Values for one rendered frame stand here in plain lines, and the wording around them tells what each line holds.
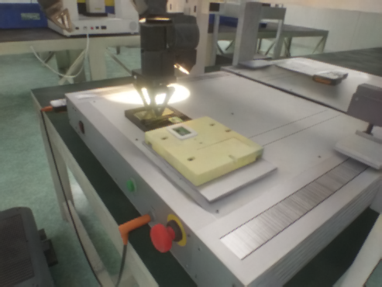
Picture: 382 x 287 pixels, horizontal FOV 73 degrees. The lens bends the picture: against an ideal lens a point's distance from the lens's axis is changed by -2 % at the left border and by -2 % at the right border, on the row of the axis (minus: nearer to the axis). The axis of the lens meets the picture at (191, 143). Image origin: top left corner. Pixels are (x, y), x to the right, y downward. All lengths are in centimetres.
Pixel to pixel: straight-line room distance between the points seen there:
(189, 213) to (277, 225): 12
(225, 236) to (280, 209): 11
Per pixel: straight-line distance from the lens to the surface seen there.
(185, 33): 62
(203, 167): 42
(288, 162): 55
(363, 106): 70
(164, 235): 39
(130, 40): 285
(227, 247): 36
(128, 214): 55
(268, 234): 39
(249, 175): 46
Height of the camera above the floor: 113
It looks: 29 degrees down
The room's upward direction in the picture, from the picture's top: 4 degrees clockwise
